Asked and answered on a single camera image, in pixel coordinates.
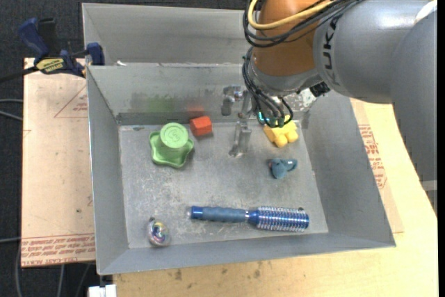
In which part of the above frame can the yellow toy block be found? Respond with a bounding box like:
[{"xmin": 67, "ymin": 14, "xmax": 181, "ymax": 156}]
[{"xmin": 262, "ymin": 119, "xmax": 300, "ymax": 149}]

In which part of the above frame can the green round cup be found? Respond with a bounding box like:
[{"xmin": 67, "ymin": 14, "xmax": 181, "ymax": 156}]
[{"xmin": 159, "ymin": 122, "xmax": 190, "ymax": 151}]

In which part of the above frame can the green star-shaped dish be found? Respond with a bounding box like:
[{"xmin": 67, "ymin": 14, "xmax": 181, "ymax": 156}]
[{"xmin": 149, "ymin": 130, "xmax": 195, "ymax": 169}]

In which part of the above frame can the blue hairbrush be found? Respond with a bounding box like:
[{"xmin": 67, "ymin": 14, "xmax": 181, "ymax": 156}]
[{"xmin": 190, "ymin": 205, "xmax": 311, "ymax": 234}]

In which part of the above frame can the brown cardboard board, red print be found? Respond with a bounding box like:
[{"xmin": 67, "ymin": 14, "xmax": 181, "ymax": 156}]
[{"xmin": 20, "ymin": 57, "xmax": 406, "ymax": 269}]

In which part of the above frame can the red block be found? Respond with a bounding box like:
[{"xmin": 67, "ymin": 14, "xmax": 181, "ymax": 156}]
[{"xmin": 189, "ymin": 115, "xmax": 213, "ymax": 138}]

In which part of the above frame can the shiny iridescent ball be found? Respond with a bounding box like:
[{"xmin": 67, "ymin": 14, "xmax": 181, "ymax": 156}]
[{"xmin": 145, "ymin": 216, "xmax": 172, "ymax": 248}]

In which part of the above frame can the grey metal bin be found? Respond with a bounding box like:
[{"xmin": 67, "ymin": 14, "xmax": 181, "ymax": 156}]
[{"xmin": 81, "ymin": 2, "xmax": 397, "ymax": 276}]

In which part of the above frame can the black cylinder on white bracket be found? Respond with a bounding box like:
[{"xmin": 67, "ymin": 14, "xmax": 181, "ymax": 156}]
[{"xmin": 298, "ymin": 81, "xmax": 331, "ymax": 109}]

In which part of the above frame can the blue-grey toy animal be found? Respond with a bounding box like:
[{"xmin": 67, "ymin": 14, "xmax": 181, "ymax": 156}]
[{"xmin": 266, "ymin": 157, "xmax": 299, "ymax": 180}]

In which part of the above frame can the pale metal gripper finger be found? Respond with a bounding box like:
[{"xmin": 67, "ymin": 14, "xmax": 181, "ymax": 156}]
[
  {"xmin": 228, "ymin": 121, "xmax": 252, "ymax": 159},
  {"xmin": 220, "ymin": 85, "xmax": 245, "ymax": 117}
]

